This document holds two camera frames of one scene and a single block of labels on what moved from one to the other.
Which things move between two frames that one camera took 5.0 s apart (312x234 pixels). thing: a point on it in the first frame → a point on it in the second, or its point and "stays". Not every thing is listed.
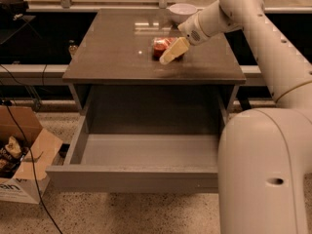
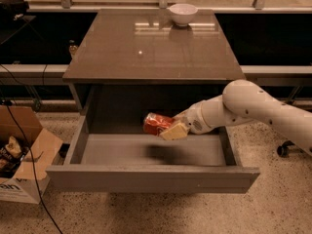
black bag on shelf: x=13 y=7 stays
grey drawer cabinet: x=115 y=79 stays
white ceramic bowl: x=181 y=12 stays
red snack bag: x=160 y=45 → x=155 y=124
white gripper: x=191 y=31 → x=191 y=118
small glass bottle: x=72 y=48 stays
